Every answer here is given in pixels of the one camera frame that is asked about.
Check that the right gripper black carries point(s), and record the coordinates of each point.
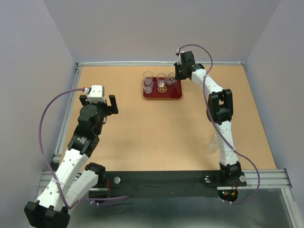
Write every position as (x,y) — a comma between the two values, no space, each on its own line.
(177,77)

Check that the clear glass cluster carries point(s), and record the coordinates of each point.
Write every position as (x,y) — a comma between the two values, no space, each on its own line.
(171,79)
(213,143)

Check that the aluminium frame rail back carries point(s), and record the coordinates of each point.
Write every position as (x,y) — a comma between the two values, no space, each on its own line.
(150,63)

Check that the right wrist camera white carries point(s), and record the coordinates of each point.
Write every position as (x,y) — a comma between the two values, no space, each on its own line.
(178,56)

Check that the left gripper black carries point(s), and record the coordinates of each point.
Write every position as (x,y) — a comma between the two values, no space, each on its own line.
(109,109)

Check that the aluminium frame rail left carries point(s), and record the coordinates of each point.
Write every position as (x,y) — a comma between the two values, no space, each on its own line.
(71,97)

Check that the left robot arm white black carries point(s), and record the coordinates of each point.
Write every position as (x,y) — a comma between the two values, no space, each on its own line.
(53,206)

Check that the aluminium frame rail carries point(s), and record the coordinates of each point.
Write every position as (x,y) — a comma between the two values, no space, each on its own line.
(261,201)
(150,63)
(71,97)

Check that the aluminium frame rail front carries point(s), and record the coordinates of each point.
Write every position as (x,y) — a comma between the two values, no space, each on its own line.
(261,201)

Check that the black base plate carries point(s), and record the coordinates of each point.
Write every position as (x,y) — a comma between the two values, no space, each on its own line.
(165,184)

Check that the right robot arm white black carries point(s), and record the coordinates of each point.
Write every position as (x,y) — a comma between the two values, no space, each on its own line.
(219,104)

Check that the clear glass cluster front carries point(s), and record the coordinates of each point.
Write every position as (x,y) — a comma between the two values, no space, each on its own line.
(213,143)

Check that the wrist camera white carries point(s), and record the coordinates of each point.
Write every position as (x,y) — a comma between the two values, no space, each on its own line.
(95,93)
(178,56)

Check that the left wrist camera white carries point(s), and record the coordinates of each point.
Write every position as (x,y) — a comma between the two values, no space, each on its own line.
(95,93)

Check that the red lacquer tray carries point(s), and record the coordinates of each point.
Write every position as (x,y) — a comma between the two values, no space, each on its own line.
(169,92)

